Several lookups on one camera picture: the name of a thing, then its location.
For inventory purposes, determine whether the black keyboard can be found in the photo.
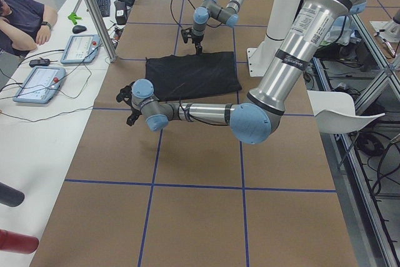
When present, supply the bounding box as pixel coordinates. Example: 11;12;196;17
95;0;111;17

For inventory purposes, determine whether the aluminium frame post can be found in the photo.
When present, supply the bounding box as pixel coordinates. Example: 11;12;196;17
84;0;117;63

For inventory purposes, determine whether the near teach pendant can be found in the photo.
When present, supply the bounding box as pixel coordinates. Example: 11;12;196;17
12;66;66;104

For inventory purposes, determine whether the far teach pendant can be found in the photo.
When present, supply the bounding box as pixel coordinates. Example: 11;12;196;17
60;34;101;64

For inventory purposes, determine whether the black bottle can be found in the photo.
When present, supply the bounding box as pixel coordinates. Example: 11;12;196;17
0;183;25;207

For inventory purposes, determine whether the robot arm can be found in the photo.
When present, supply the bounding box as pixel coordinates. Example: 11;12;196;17
181;0;244;55
116;0;366;144

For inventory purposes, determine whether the teach pendant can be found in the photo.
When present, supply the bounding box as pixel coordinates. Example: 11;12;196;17
60;34;101;64
12;66;66;104

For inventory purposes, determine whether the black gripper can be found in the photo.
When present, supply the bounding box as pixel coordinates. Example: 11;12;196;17
181;28;204;55
116;84;141;126

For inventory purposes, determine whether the white plastic chair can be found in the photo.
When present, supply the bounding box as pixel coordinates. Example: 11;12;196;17
307;91;385;134

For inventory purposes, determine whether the black computer mouse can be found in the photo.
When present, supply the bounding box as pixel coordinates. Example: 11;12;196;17
72;24;87;34

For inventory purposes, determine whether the black graphic t-shirt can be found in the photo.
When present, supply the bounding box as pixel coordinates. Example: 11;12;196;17
146;51;242;101

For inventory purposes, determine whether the black power adapter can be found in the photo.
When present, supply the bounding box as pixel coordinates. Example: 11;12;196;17
29;59;51;68

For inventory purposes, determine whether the seated person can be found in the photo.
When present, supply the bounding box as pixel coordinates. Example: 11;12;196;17
1;0;58;56

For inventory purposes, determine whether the red bottle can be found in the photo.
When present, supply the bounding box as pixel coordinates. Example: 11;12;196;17
1;229;39;254

